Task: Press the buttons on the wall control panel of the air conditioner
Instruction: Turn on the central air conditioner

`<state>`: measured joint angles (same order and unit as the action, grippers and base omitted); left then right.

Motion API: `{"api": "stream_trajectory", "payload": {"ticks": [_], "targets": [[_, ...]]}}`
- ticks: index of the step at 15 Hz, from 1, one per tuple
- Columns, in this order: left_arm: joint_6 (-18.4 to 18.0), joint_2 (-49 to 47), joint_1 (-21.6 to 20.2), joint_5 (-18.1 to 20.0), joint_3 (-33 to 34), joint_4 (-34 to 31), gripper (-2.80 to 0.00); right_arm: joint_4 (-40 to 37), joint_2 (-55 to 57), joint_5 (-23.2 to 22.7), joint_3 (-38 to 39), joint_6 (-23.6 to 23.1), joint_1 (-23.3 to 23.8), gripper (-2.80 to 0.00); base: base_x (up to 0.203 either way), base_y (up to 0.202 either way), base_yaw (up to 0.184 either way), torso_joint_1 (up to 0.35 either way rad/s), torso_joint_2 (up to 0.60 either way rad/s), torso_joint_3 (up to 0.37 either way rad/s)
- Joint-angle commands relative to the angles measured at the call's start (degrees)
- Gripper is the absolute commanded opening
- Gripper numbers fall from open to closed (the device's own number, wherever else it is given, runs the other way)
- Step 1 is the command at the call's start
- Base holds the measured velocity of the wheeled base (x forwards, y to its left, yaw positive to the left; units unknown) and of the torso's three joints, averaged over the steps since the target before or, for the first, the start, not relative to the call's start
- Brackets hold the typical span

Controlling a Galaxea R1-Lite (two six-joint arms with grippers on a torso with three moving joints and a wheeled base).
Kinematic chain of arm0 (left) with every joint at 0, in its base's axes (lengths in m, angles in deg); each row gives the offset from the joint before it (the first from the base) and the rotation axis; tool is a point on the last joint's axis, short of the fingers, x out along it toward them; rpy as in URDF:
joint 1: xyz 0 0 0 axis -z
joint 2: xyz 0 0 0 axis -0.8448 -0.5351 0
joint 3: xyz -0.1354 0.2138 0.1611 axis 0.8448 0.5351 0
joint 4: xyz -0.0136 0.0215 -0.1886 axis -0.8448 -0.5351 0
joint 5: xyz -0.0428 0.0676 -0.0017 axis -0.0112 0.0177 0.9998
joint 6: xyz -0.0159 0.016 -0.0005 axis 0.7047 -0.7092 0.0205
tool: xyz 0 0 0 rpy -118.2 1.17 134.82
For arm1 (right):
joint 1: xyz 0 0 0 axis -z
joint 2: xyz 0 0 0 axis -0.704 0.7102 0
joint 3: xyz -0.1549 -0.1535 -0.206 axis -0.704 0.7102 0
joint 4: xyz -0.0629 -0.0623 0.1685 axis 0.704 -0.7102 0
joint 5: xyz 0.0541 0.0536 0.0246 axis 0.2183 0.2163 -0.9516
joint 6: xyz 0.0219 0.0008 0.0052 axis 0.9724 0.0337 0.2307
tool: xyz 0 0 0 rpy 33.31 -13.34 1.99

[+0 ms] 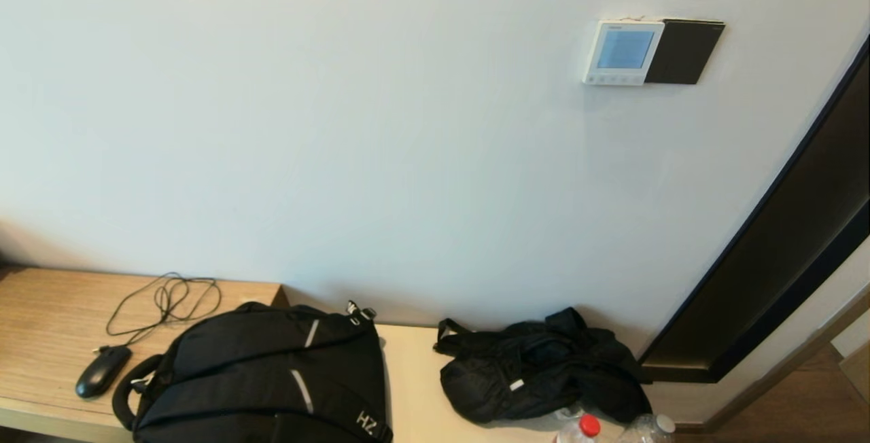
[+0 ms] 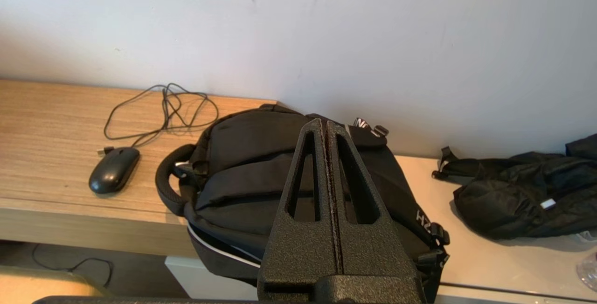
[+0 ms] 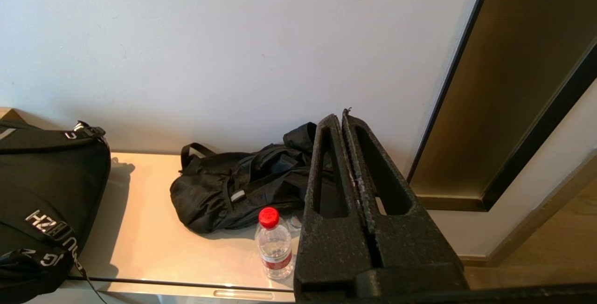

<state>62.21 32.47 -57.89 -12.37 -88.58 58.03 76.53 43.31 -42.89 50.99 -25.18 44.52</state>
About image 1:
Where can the white wall thermostat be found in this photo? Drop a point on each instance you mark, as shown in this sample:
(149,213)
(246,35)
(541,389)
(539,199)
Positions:
(622,49)

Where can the black crumpled fabric bag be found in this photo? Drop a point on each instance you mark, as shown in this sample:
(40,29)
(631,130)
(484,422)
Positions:
(537,375)

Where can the black backpack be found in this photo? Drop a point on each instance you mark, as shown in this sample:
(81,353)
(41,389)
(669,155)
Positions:
(258,361)

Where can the red-capped plastic bottle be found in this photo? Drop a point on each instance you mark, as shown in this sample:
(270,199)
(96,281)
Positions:
(588,426)

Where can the white-capped clear plastic bottle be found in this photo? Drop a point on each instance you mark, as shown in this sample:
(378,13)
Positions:
(656,429)

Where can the black computer mouse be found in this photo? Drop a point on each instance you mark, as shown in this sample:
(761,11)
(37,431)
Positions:
(102,371)

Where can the black wall switch plate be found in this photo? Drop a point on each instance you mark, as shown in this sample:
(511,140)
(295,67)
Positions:
(686,52)

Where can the dark door frame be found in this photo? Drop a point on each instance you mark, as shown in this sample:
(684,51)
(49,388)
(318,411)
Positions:
(781,259)

